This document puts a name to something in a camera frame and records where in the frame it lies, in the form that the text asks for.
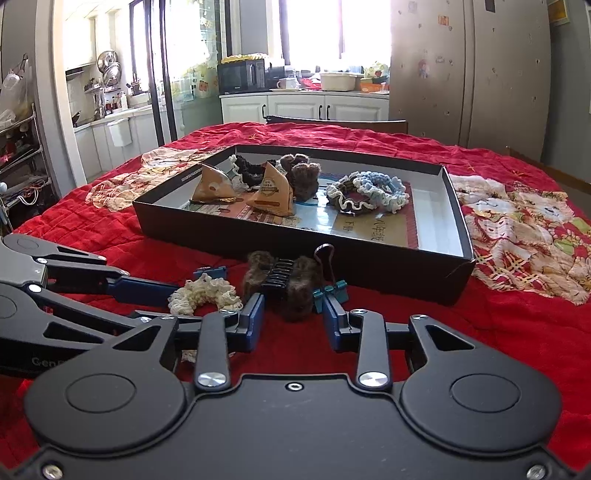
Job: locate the white kitchen cabinet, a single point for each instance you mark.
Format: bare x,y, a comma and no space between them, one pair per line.
300,107

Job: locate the grey refrigerator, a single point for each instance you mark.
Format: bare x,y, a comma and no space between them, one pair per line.
461,74

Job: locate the brown and cream crochet scrunchie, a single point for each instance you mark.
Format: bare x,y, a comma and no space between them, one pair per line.
344,203

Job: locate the printed paper sheet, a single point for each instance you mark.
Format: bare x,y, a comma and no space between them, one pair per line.
369,230

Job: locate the hanging steel bowls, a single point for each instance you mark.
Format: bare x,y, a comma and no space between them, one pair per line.
110,67

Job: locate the small blue clip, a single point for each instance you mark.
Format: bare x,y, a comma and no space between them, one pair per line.
212,271

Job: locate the patterned kraft triangular pouch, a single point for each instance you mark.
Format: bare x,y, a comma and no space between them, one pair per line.
214,187

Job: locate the white pot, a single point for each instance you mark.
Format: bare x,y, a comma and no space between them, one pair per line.
339,81

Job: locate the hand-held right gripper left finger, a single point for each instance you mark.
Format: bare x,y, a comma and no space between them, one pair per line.
253,321

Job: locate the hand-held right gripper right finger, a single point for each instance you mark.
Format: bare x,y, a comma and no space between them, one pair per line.
330,325

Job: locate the black microwave oven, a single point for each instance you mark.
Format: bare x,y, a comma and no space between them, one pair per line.
240,76

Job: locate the black crochet scrunchie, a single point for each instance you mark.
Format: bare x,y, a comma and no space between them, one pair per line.
247,170

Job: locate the yellow fringed cloth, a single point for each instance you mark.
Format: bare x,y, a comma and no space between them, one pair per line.
242,57

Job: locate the blue binder clip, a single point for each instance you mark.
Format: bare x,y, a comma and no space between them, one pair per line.
334,290

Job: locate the red printed blanket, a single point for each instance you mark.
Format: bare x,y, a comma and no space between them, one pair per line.
489,332

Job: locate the white hanging bin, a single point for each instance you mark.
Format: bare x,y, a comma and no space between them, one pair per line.
120,133

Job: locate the clear plastic bag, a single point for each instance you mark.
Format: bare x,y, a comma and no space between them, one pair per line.
14,92

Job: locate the kitchen counter with sink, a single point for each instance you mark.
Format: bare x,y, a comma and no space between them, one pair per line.
138,124

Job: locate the brown fuzzy hair claw clip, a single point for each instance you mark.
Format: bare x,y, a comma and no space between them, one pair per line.
295,295

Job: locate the blue and white crochet scrunchie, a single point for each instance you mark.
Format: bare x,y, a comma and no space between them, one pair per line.
383,189

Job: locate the kraft pyramid packet round label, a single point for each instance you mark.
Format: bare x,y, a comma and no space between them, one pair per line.
272,194

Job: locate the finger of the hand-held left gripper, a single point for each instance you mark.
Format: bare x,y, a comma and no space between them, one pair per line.
184,323
143,288

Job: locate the white mug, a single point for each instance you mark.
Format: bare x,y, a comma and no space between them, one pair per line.
285,83

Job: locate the black shallow cardboard box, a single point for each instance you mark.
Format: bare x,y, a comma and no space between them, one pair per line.
415,272

